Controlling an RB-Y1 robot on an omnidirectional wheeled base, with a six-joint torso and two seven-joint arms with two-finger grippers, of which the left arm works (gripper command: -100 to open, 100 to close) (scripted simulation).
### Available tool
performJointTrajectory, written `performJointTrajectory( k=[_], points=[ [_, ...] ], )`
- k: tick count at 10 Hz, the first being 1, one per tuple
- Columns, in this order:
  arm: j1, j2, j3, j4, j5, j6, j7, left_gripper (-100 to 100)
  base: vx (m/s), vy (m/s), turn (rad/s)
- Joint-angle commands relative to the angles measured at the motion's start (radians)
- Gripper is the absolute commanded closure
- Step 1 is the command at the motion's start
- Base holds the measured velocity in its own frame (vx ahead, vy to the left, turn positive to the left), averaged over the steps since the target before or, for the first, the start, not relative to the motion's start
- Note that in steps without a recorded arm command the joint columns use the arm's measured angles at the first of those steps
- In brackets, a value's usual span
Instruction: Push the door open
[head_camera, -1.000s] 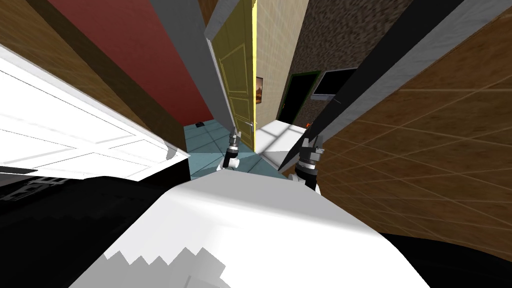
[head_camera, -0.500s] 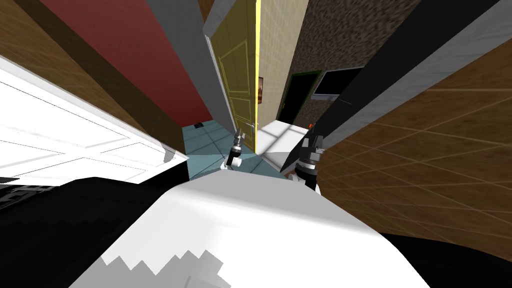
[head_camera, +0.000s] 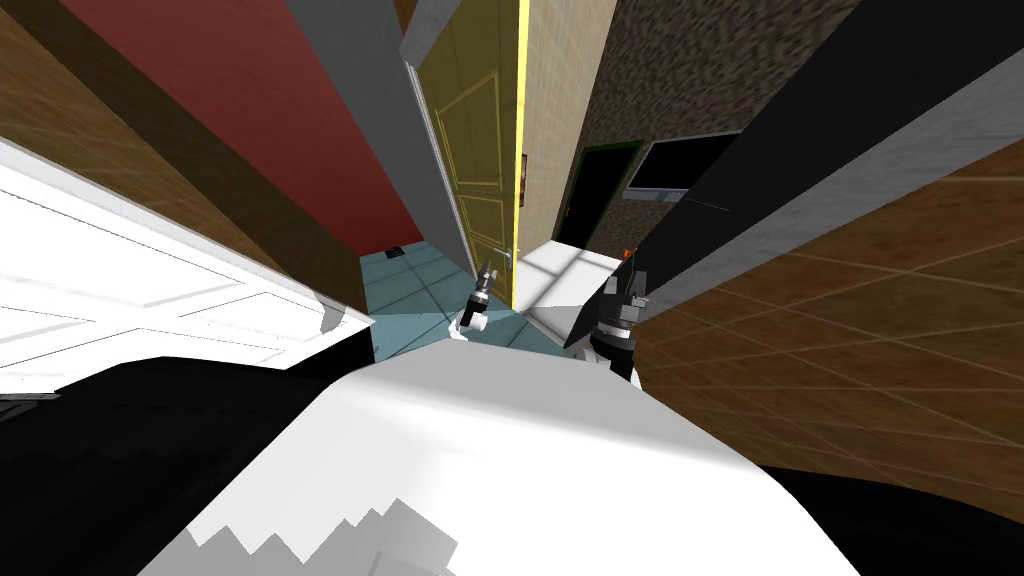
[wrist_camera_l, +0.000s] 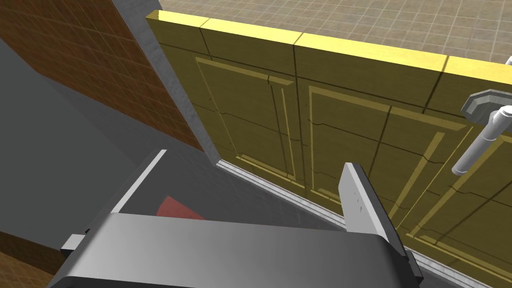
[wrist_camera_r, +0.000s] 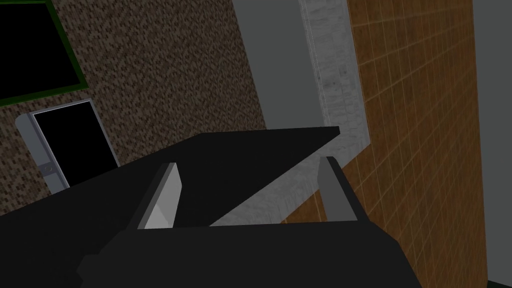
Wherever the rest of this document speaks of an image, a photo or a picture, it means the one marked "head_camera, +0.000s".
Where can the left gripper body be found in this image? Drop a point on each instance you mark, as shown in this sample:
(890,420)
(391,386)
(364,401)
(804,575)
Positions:
(486,283)

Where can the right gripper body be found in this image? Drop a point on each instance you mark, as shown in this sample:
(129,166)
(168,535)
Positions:
(622,301)

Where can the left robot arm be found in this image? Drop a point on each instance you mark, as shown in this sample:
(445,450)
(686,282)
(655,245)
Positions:
(475,322)

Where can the yellow panelled door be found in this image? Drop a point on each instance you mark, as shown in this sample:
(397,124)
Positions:
(472,152)

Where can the dark window with pale sill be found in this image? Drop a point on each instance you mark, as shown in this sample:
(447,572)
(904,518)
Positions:
(680,164)

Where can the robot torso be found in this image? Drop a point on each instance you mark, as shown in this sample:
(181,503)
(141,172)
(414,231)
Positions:
(480,456)

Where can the white panelled door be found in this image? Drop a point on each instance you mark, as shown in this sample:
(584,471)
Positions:
(136,280)

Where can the black door with green frame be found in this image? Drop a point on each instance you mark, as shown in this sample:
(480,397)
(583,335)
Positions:
(596,196)

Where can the small brown wall picture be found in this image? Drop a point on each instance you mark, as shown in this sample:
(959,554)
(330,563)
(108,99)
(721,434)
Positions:
(524,180)

